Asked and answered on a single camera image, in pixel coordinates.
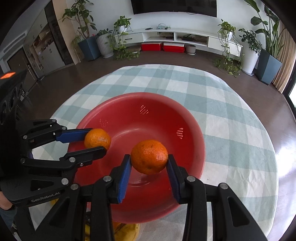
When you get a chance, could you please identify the orange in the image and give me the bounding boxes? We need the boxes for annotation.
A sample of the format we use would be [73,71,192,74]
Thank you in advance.
[130,140,168,175]
[84,128,111,150]

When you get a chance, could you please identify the person's left hand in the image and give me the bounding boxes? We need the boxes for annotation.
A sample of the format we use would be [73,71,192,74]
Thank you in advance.
[0,191,13,210]

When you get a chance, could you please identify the red plastic colander bowl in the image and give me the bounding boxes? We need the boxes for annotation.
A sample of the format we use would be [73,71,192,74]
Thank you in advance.
[75,93,205,223]

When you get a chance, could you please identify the wooden display cabinet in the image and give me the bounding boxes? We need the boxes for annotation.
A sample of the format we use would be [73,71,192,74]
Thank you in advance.
[23,1,80,77]

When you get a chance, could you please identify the plant in white ribbed pot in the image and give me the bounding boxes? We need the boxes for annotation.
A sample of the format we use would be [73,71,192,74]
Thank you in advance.
[96,29,114,58]

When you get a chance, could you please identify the left red storage box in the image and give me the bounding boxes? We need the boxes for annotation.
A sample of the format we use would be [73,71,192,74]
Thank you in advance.
[141,42,163,51]

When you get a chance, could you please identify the red storage box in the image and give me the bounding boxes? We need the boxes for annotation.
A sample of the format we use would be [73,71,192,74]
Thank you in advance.
[163,42,185,53]
[141,42,163,51]

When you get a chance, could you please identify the trailing pothos plant left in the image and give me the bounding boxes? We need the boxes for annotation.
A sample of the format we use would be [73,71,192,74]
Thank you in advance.
[109,16,139,60]

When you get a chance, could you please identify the trailing pothos plant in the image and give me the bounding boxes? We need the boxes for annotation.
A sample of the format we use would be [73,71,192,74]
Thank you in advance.
[109,16,139,60]
[213,20,242,77]

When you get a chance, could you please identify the tall plant blue pot left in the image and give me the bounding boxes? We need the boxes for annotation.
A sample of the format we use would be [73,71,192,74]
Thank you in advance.
[62,0,100,61]

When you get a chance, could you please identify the trailing pothos plant right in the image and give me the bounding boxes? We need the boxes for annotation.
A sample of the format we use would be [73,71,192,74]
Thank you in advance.
[213,20,242,77]

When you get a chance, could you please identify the small grey pot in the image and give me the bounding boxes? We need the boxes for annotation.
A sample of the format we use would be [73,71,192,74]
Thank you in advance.
[186,45,196,55]

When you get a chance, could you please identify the right red storage box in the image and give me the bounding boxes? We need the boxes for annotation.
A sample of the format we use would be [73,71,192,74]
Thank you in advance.
[163,42,185,53]

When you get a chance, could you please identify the white tv console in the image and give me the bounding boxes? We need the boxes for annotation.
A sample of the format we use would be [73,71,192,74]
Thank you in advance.
[120,27,243,57]

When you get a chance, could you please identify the large leaf plant blue pot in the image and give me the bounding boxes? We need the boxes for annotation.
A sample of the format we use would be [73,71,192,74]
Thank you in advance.
[245,0,283,85]

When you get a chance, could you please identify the bushy plant white pot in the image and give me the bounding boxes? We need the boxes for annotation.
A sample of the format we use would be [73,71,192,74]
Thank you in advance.
[238,28,262,76]

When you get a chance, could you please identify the beige curtain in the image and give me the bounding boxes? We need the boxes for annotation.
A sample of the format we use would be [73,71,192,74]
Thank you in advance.
[273,22,295,93]

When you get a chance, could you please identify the wall mounted black television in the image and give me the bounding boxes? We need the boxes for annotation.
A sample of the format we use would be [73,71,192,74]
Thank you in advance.
[131,0,217,17]

